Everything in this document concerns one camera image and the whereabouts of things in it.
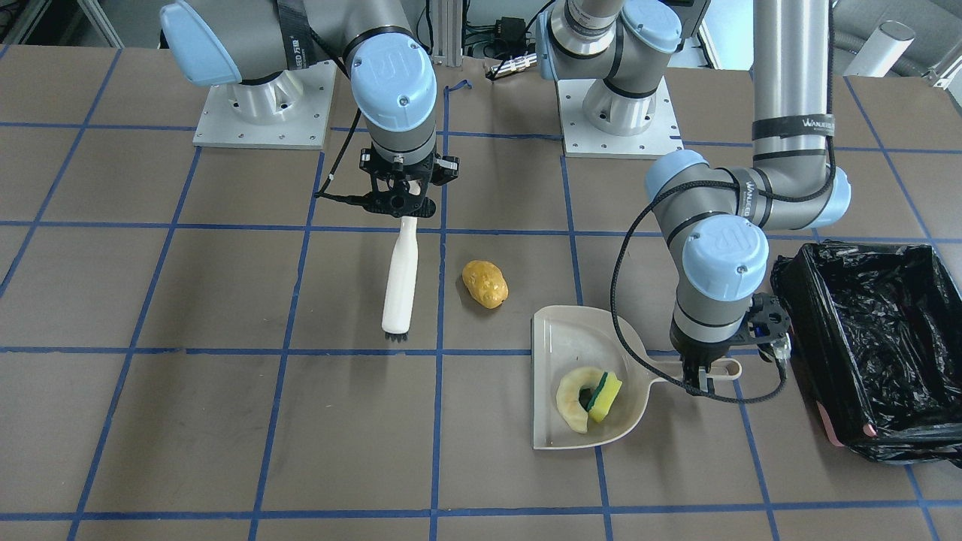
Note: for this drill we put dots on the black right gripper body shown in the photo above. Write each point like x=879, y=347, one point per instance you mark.
x=449, y=167

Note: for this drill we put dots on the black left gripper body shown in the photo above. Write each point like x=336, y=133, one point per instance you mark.
x=705, y=352

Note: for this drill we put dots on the yellow toy potato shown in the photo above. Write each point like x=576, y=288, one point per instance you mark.
x=485, y=283

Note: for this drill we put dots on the yellow green sponge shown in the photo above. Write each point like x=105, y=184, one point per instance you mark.
x=603, y=397

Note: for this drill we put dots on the beige plastic dustpan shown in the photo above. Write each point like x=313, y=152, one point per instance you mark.
x=586, y=389

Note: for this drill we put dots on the pale yellow ring peel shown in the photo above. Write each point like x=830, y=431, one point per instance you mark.
x=568, y=393

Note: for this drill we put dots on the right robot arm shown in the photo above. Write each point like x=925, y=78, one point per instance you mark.
x=255, y=44

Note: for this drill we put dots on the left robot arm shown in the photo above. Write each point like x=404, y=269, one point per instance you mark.
x=714, y=220

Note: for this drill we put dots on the black lined trash bin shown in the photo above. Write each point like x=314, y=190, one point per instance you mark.
x=876, y=328

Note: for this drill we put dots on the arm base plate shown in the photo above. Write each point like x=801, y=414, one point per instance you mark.
x=598, y=124
x=290, y=112

